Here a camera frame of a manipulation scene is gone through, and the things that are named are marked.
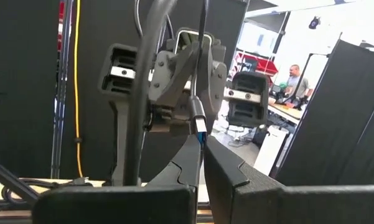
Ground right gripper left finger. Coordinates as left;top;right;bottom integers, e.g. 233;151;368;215
32;133;203;224

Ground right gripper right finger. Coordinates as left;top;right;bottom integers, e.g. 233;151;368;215
203;135;374;224

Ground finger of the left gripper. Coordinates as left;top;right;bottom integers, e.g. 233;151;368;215
98;42;138;187
224;71;270;128

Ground thin black USB cable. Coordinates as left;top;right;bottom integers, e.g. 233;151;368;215
187;0;210;144

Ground red storage rack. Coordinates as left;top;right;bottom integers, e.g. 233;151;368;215
233;51;279;85

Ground wooden background desk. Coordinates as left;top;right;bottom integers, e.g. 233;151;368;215
267;102;304;125

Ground person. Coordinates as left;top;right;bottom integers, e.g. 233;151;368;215
279;64;314;108

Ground white board panel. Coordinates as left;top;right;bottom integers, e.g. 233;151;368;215
253;126;289;177

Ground grey vertical stand pole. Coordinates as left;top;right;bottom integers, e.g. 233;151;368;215
50;0;73;180

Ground thick dark grey cable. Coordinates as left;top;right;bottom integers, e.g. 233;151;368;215
123;0;179;187

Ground yellow cable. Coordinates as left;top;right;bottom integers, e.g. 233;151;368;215
73;0;84;179

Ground black coiled power cord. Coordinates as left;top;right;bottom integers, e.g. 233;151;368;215
1;176;93;203

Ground black aluminium table frame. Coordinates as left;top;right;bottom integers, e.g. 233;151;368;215
0;155;41;218

